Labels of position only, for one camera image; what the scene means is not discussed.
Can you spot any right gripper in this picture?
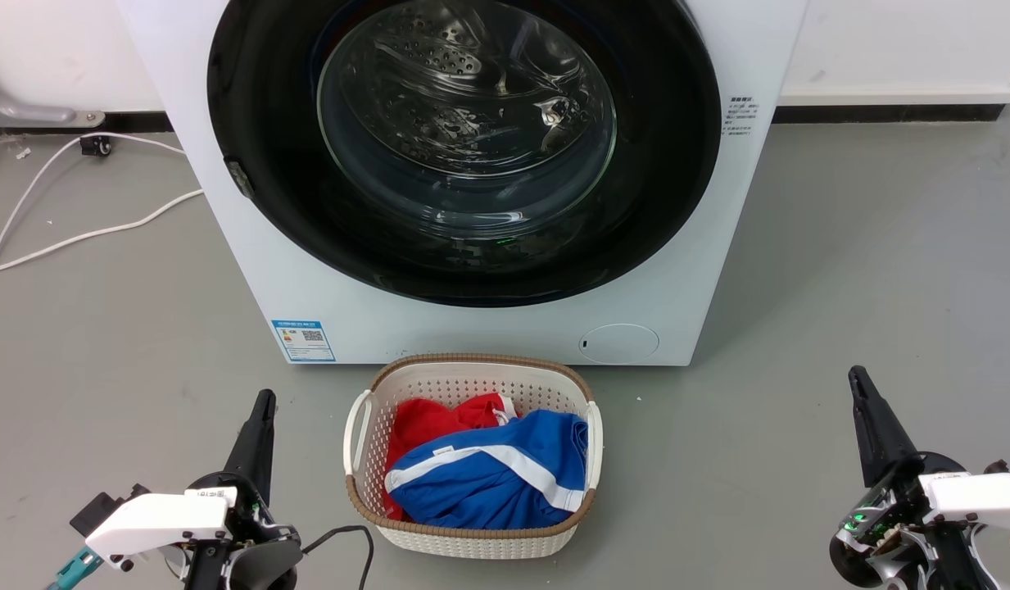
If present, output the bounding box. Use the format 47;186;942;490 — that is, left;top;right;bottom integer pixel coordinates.
829;365;1010;590

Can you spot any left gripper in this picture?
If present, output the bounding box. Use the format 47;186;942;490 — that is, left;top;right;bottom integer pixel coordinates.
84;389;303;590

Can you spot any round black glass washer door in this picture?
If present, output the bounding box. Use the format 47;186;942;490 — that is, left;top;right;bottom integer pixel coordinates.
207;0;722;308

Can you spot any white front-load washing machine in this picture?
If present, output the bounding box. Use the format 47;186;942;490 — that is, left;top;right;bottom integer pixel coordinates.
115;0;810;367

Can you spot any blue energy label sticker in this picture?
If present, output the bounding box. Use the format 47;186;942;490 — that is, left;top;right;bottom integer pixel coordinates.
271;320;337;363

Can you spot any red garment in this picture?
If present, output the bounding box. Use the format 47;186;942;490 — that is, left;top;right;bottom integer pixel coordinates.
382;393;519;522

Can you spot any blue garment white stripe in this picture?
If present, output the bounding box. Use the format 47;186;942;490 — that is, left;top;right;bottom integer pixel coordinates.
384;409;591;531

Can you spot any white laundry basket brown rim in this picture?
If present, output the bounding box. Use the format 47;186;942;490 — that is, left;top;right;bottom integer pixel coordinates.
343;353;605;561

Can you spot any round white filter cover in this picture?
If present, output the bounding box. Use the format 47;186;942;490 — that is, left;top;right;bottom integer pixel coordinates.
577;324;660;365

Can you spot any small printed text sticker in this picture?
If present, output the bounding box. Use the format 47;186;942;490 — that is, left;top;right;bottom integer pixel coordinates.
722;94;760;139

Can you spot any white power cable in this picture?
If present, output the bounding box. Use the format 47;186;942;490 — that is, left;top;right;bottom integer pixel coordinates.
0;188;205;275
0;131;188;289

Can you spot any grey metal pipe bracket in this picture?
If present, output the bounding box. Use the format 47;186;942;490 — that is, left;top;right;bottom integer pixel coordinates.
0;80;106;129

